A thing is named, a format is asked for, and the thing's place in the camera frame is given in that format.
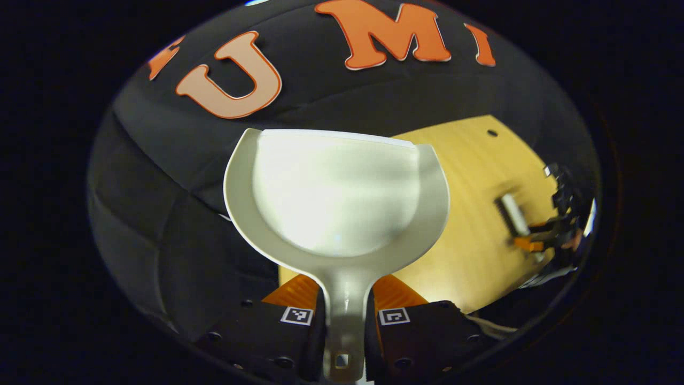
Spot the wooden desktop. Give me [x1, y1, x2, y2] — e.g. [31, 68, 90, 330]
[278, 114, 559, 315]

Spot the small white broom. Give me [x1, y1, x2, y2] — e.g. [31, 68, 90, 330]
[494, 192, 531, 237]

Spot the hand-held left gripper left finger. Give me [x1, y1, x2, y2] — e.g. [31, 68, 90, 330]
[194, 274, 328, 383]

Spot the white plastic dustpan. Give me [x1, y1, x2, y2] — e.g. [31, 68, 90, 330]
[223, 128, 450, 383]

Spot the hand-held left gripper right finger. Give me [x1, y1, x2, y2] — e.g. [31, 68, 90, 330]
[364, 274, 499, 383]

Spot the grey cable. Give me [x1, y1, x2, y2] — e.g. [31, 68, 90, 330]
[464, 314, 520, 341]

